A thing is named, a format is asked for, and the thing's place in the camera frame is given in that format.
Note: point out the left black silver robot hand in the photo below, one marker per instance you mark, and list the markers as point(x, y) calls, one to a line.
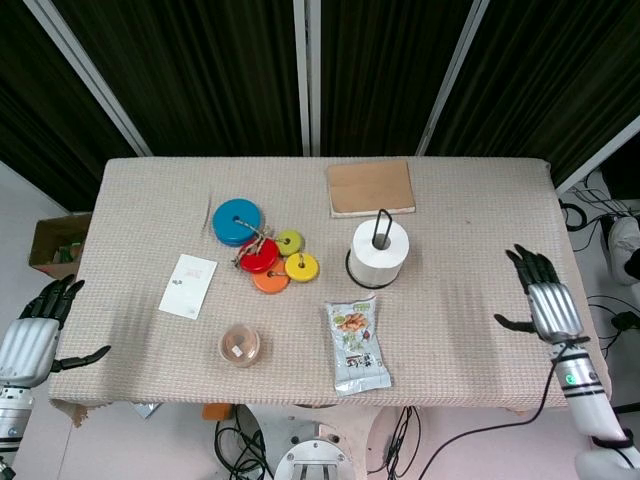
point(27, 345)

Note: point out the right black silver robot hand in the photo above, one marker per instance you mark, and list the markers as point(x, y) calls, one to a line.
point(552, 305)

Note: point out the white paper towel roll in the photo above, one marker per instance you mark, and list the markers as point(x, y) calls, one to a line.
point(372, 260)

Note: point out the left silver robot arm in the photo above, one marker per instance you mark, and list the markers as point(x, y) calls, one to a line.
point(12, 420)

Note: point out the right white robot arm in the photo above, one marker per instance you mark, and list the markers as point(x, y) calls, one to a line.
point(587, 400)

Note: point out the white rounded object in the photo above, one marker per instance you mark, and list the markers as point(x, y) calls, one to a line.
point(622, 250)

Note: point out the beige woven tablecloth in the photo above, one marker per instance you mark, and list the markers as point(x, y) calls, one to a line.
point(450, 310)

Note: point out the open cardboard box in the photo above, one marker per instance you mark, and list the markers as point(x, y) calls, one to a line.
point(57, 245)

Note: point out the white paper card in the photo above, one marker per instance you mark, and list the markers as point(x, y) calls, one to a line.
point(187, 287)

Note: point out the silver peanut snack bag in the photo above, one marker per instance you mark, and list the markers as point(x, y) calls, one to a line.
point(357, 345)

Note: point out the clear jar of rubber bands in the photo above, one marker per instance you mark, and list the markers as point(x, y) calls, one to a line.
point(240, 345)

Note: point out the brown cardboard notebook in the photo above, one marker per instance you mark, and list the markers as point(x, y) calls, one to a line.
point(370, 187)

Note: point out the thin brown stick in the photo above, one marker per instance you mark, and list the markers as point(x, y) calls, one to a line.
point(205, 216)

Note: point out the dark curtain panel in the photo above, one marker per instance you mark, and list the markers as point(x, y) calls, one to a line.
point(200, 75)
point(380, 75)
point(550, 75)
point(35, 110)

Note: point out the large teal wooden disc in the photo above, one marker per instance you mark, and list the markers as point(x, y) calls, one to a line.
point(227, 222)

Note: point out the red wooden disc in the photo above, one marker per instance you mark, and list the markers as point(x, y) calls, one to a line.
point(260, 257)

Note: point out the yellow wooden disc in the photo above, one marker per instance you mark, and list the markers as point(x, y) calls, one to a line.
point(305, 270)

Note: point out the orange wooden disc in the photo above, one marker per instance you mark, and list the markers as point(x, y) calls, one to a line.
point(272, 285)

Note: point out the small green wooden disc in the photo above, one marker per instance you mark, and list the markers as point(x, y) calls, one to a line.
point(292, 245)

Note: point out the silver robot torso base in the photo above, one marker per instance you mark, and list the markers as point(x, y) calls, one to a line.
point(312, 460)

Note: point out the grey metal frame post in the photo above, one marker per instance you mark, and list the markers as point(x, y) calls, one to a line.
point(600, 155)
point(90, 75)
point(309, 75)
point(452, 75)

